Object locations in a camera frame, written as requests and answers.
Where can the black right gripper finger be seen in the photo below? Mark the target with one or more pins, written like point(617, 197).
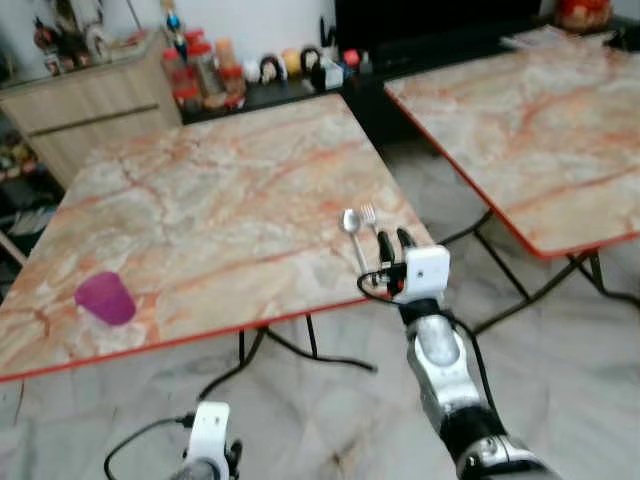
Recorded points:
point(406, 240)
point(385, 246)

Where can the silver metal fork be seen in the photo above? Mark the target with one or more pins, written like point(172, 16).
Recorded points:
point(368, 213)

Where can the silver metal spoon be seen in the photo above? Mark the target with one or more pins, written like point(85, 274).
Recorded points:
point(351, 221)

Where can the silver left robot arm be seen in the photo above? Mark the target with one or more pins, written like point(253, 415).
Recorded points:
point(198, 473)

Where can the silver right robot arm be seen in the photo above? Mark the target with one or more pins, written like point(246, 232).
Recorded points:
point(445, 370)

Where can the marble pattern folding table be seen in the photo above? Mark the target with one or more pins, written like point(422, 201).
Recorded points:
point(220, 210)
point(530, 140)

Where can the black and white container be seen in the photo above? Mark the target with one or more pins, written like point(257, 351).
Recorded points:
point(325, 75)

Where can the red capped small bottle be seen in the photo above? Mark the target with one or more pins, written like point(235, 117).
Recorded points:
point(351, 63)

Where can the yellow mug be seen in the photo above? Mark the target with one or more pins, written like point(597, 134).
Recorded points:
point(291, 63)

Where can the purple plastic cup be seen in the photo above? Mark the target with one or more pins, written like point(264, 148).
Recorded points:
point(105, 299)

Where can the black mug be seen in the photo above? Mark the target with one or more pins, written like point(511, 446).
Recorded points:
point(270, 69)

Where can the black television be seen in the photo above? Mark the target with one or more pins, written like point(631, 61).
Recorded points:
point(440, 18)

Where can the red lidded snack jar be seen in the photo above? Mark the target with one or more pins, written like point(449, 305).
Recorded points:
point(205, 68)
point(230, 72)
point(181, 82)

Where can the white paper sheet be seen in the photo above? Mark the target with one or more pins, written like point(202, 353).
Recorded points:
point(542, 40)

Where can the orange red ornament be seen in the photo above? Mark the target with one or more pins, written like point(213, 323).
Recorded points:
point(583, 12)

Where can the small black box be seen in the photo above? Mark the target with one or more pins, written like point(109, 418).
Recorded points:
point(626, 32)

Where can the blue figurine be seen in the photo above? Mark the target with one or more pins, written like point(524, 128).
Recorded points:
point(174, 22)

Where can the light wooden cabinet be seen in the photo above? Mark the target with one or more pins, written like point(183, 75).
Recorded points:
point(85, 110)

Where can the dark cluttered shelf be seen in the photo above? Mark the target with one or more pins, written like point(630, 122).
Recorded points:
point(18, 190)

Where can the dark metal ornament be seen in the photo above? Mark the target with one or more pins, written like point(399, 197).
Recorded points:
point(72, 32)

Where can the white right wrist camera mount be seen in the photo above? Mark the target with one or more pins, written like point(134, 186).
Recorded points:
point(427, 272)

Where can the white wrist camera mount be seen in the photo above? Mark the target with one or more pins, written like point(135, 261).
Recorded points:
point(427, 272)
point(210, 428)

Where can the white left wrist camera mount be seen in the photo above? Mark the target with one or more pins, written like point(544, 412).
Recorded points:
point(210, 428)

